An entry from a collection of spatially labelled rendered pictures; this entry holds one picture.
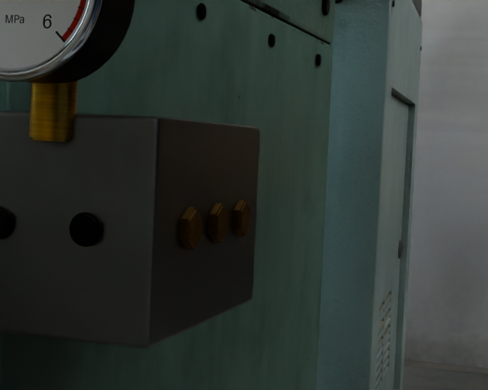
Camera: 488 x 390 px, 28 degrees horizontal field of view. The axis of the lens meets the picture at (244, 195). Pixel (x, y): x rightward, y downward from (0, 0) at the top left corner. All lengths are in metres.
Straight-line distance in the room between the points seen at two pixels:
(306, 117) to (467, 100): 1.97
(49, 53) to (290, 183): 0.51
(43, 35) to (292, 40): 0.49
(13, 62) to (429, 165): 2.51
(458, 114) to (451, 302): 0.53
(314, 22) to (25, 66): 0.57
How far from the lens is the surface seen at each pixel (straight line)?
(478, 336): 2.85
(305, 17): 0.83
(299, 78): 0.82
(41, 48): 0.32
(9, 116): 0.36
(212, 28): 0.61
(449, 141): 2.80
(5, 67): 0.33
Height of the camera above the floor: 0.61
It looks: 3 degrees down
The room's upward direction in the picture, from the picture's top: 3 degrees clockwise
